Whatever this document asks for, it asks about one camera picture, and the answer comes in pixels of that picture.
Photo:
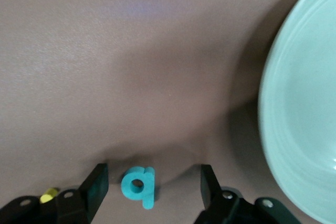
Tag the light green plate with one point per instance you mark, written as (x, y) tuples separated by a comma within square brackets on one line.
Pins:
[(307, 103)]

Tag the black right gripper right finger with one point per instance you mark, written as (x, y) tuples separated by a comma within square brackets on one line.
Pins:
[(223, 208)]

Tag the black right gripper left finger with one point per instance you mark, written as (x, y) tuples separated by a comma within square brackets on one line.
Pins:
[(78, 208)]

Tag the teal foam letter q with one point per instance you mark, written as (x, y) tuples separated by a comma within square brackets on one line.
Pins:
[(148, 190)]

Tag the yellow foam letter u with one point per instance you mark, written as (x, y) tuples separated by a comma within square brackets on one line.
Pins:
[(48, 195)]

